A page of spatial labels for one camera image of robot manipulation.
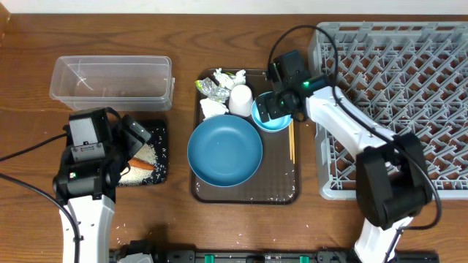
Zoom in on dark blue plate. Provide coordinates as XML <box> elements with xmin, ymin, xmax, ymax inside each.
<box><xmin>187</xmin><ymin>115</ymin><xmax>263</xmax><ymax>188</ymax></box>

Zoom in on clear plastic bin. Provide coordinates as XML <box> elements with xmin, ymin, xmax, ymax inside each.
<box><xmin>49</xmin><ymin>56</ymin><xmax>175</xmax><ymax>112</ymax></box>

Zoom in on pale pink cup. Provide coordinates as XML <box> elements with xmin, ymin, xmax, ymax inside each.
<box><xmin>228</xmin><ymin>85</ymin><xmax>253</xmax><ymax>118</ymax></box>

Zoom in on dark brown serving tray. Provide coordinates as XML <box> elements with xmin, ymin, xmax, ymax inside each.
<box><xmin>187</xmin><ymin>67</ymin><xmax>301</xmax><ymax>205</ymax></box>

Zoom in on crumpled foil wrapper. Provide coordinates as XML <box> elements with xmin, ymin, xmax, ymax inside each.
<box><xmin>195</xmin><ymin>77</ymin><xmax>230</xmax><ymax>102</ymax></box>

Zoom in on right black cable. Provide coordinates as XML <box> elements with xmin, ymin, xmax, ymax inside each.
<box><xmin>268</xmin><ymin>24</ymin><xmax>443</xmax><ymax>232</ymax></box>

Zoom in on white rice pile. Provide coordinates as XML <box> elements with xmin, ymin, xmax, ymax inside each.
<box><xmin>118</xmin><ymin>144</ymin><xmax>168</xmax><ymax>187</ymax></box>

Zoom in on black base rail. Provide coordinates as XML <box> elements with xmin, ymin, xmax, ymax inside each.
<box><xmin>109</xmin><ymin>239</ymin><xmax>440</xmax><ymax>263</ymax></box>

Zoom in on crumpled white tissue lower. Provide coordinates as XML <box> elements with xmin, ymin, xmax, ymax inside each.
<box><xmin>200</xmin><ymin>98</ymin><xmax>229</xmax><ymax>121</ymax></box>

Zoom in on black cable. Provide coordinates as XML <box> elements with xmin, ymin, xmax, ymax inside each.
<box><xmin>268</xmin><ymin>24</ymin><xmax>443</xmax><ymax>232</ymax></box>
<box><xmin>0</xmin><ymin>133</ymin><xmax>81</xmax><ymax>263</ymax></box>

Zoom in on crumpled white tissue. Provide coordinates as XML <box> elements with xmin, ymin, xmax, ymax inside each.
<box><xmin>200</xmin><ymin>98</ymin><xmax>229</xmax><ymax>121</ymax></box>
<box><xmin>213</xmin><ymin>68</ymin><xmax>246</xmax><ymax>90</ymax></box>

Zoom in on left black cable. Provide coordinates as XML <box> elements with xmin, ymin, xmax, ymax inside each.
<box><xmin>0</xmin><ymin>133</ymin><xmax>81</xmax><ymax>263</ymax></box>

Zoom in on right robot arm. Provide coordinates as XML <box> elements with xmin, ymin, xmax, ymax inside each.
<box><xmin>255</xmin><ymin>50</ymin><xmax>434</xmax><ymax>262</ymax></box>

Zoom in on light blue bowl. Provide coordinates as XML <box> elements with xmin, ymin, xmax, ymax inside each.
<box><xmin>251</xmin><ymin>100</ymin><xmax>292</xmax><ymax>132</ymax></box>

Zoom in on orange carrot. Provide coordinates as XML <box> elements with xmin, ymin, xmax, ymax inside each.
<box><xmin>129</xmin><ymin>159</ymin><xmax>154</xmax><ymax>170</ymax></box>

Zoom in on black waste tray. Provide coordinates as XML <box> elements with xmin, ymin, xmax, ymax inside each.
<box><xmin>65</xmin><ymin>118</ymin><xmax>170</xmax><ymax>188</ymax></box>

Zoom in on crumpled white tissue top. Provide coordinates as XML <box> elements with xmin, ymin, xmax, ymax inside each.
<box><xmin>213</xmin><ymin>68</ymin><xmax>246</xmax><ymax>90</ymax></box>

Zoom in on wooden chopstick left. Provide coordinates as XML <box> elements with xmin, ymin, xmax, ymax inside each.
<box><xmin>288</xmin><ymin>121</ymin><xmax>293</xmax><ymax>161</ymax></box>

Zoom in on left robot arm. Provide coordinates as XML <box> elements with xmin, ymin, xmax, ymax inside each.
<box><xmin>53</xmin><ymin>107</ymin><xmax>151</xmax><ymax>262</ymax></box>

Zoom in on grey dishwasher rack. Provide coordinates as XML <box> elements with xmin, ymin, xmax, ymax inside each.
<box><xmin>308</xmin><ymin>22</ymin><xmax>467</xmax><ymax>200</ymax></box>

